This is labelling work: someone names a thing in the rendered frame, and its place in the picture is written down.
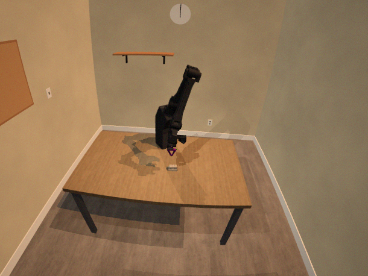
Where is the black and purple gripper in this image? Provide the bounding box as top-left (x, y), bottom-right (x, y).
top-left (167, 137), bottom-right (176, 156)

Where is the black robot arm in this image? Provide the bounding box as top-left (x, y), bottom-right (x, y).
top-left (164, 65), bottom-right (201, 145)

